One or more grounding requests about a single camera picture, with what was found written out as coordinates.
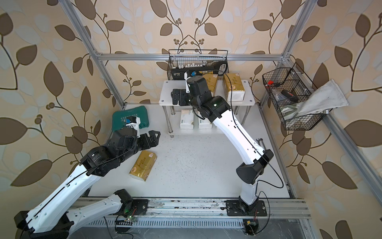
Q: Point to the red handled tool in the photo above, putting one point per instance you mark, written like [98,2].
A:
[273,85]

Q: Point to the green plastic tool case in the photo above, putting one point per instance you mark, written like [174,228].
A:
[119,118]

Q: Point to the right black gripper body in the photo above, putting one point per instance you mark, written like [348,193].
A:
[186,97]

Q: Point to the gold tissue pack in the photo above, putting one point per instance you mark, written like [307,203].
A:
[212,80]
[143,165]
[233,87]

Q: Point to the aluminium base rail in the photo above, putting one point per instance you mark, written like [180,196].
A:
[201,213]

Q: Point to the black yellow tool box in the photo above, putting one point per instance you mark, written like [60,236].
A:
[218,67]

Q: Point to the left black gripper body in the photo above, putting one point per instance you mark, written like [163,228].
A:
[143,143]

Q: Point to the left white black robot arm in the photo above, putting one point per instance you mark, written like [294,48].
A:
[54,218]

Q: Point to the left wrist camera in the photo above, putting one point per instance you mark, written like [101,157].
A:
[133,122]

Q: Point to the black wire basket rear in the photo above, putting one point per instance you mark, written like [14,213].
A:
[178,57]

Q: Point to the black wire basket right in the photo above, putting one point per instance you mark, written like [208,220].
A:
[292,91]

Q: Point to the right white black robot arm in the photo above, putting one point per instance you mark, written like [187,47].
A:
[218,111]

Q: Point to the black wire basket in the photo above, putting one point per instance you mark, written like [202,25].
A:
[292,91]
[178,57]

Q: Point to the silver wrench left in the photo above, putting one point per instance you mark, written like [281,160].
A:
[261,143]

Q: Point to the white tissue pack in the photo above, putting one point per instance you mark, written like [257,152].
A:
[204,124]
[187,119]

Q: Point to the white cloth rag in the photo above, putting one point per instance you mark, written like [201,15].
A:
[326,97]

